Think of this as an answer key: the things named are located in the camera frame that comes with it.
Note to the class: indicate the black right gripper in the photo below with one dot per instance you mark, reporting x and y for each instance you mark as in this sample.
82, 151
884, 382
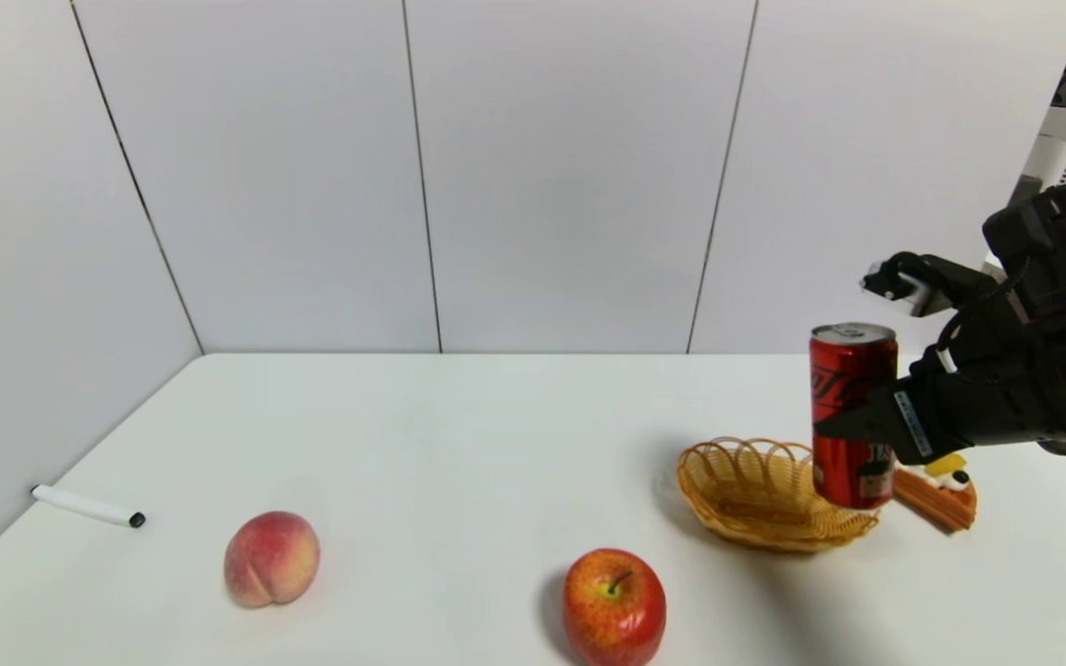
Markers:
912, 425

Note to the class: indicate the red soda can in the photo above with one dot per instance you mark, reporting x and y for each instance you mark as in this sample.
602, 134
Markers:
852, 370

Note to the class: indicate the yellow woven basket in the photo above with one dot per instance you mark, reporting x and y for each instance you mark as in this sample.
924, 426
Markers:
755, 499

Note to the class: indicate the fruit topped cake slice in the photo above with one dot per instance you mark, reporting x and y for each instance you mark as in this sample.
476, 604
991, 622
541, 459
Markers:
938, 504

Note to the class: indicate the red apple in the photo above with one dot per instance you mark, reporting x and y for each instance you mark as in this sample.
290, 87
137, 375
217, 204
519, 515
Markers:
613, 610

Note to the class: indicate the pink peach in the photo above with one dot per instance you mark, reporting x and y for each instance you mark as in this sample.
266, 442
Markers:
271, 559

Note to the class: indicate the white marker with black cap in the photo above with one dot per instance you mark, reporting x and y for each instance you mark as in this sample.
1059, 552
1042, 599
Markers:
87, 506

